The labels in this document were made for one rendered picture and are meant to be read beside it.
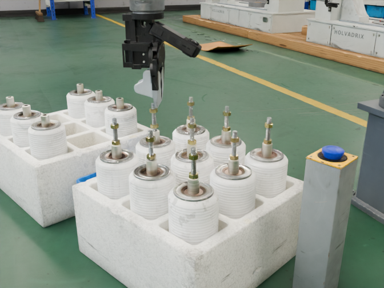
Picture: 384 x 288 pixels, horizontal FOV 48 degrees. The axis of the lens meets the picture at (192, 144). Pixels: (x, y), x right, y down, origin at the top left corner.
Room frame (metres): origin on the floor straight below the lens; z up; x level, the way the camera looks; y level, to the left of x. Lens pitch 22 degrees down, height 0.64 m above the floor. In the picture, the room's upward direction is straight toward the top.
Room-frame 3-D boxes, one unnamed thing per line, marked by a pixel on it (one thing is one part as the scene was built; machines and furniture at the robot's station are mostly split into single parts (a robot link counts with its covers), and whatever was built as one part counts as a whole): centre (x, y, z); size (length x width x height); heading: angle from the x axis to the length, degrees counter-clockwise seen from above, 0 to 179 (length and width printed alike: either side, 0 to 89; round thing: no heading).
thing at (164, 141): (0.96, 0.09, 0.25); 0.08 x 0.08 x 0.01
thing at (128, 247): (0.88, 0.00, 0.09); 0.39 x 0.39 x 0.18; 46
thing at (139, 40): (0.97, 0.10, 0.49); 0.09 x 0.08 x 0.12; 83
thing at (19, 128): (1.17, 0.47, 0.16); 0.10 x 0.10 x 0.18
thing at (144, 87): (0.95, 0.10, 0.39); 0.06 x 0.03 x 0.09; 83
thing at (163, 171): (0.80, 0.08, 0.25); 0.08 x 0.08 x 0.01
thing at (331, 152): (0.73, -0.26, 0.32); 0.04 x 0.04 x 0.02
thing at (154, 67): (0.94, 0.08, 0.43); 0.05 x 0.02 x 0.09; 173
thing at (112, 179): (0.88, 0.17, 0.16); 0.10 x 0.10 x 0.18
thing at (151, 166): (0.80, 0.08, 0.26); 0.02 x 0.02 x 0.03
